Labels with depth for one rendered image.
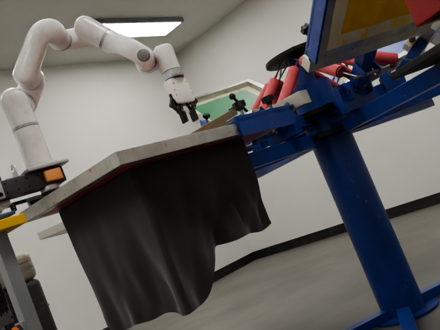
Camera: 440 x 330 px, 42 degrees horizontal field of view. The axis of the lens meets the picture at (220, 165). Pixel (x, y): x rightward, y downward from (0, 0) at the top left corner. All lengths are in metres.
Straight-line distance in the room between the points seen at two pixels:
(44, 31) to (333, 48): 1.03
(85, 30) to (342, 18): 0.92
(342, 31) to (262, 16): 4.96
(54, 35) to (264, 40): 4.98
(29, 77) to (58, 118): 4.33
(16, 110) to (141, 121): 5.03
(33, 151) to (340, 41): 1.15
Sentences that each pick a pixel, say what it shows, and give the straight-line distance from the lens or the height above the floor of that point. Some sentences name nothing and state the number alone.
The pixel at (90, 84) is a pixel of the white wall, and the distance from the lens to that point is 6.94.
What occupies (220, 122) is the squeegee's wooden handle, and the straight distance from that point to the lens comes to 1.99.
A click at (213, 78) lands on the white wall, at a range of 7.53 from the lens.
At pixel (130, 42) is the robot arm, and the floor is 1.43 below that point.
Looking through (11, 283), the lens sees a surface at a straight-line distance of 1.69.
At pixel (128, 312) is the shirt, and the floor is 0.57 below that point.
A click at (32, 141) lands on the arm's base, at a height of 1.23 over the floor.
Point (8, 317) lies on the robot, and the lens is 2.43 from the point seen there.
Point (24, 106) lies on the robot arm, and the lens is 2.16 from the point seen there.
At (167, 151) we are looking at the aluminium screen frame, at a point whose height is 0.96.
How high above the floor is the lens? 0.74
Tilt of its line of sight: 5 degrees up
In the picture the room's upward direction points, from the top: 22 degrees counter-clockwise
